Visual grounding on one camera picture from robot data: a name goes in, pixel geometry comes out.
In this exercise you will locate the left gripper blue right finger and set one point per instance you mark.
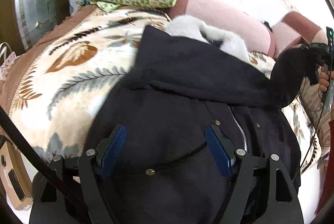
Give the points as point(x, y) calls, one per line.
point(222, 150)

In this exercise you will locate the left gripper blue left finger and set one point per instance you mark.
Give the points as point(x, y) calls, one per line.
point(109, 150)

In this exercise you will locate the black coat with fur collar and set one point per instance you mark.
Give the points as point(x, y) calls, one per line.
point(261, 190)

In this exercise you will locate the person's right hand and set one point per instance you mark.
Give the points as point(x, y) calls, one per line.
point(325, 77)

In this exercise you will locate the pink maroon side cushion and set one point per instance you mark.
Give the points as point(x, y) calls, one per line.
point(296, 29)

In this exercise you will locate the striped beige floral pillow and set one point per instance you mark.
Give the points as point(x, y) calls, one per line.
point(311, 100)

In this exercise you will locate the pink bed headboard cushion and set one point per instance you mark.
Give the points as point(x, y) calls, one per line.
point(257, 36)

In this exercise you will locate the leaf pattern beige blanket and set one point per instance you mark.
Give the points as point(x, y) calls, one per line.
point(75, 77)

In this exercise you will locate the cardboard box on floor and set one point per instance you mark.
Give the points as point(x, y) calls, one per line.
point(14, 177)

